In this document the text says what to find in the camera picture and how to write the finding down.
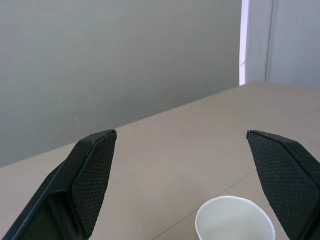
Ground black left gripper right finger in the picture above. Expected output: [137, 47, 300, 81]
[246, 129, 320, 240]

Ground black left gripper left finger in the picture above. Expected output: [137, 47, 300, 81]
[7, 129, 118, 240]

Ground white and yellow paper cup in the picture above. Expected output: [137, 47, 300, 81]
[194, 195, 276, 240]

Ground white panel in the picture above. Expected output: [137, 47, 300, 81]
[239, 0, 279, 87]

